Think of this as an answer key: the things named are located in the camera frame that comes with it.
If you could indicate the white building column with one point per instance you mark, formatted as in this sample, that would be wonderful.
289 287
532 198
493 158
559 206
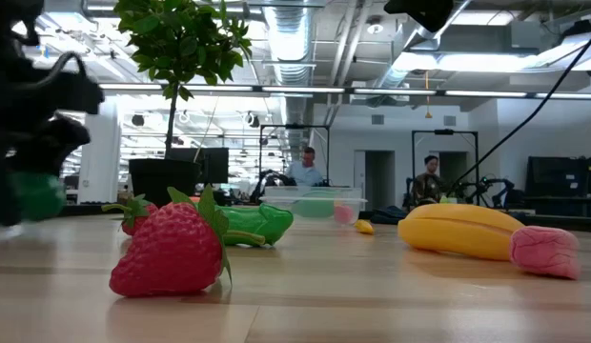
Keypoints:
100 157

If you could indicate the green leafy potted tree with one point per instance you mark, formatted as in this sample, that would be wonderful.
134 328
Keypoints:
181 43

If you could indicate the person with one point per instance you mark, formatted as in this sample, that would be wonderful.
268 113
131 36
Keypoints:
305 176
426 188

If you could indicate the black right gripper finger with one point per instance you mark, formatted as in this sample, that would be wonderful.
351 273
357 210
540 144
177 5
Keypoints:
419 12

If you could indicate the small yellow toy produce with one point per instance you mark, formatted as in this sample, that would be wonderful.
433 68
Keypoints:
364 227

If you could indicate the light green toy produce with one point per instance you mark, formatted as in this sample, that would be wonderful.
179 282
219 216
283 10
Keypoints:
314 208

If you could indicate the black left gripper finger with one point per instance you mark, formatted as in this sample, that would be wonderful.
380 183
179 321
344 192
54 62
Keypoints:
0 200

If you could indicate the small pink toy produce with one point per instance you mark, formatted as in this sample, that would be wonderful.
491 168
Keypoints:
344 215

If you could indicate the yellow hanging ceiling cone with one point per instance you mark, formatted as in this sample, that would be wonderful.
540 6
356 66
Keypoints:
427 115

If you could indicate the pink wrinkled toy produce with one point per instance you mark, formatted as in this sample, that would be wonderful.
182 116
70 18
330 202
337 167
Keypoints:
545 252

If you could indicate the black computer monitor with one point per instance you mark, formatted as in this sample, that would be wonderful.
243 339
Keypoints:
214 164

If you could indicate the dark green round toy vegetable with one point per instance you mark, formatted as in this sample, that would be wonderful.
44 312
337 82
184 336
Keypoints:
35 196

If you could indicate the black background cabinet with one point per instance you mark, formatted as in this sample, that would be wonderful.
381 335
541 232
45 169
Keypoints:
560 183

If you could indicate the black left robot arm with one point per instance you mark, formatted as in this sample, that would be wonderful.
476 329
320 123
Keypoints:
14 24

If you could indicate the green toy pea pod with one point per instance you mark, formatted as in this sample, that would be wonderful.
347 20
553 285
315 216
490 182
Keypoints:
267 221

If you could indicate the yellow toy banana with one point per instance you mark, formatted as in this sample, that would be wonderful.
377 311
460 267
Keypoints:
457 236

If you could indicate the dark blue folded cloth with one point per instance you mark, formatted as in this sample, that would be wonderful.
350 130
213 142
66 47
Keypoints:
388 215

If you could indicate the silver ceiling ventilation duct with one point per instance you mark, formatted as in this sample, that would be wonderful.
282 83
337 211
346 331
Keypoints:
290 43

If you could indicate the long ceiling light strip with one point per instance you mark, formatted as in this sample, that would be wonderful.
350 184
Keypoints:
567 95
486 94
302 90
395 91
131 87
219 88

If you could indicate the black plastic plant pot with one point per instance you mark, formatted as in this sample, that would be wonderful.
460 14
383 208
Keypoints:
157 183

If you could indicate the red toy strawberry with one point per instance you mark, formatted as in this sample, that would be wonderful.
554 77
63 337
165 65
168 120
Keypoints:
138 223
167 252

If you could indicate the black background station frame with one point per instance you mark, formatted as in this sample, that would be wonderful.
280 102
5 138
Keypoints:
295 127
443 131

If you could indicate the clear plastic tupperware container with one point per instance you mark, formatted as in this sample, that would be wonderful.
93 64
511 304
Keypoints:
276 212

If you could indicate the black background robot arm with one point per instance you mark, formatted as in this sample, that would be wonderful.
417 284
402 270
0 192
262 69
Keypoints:
269 180
495 188

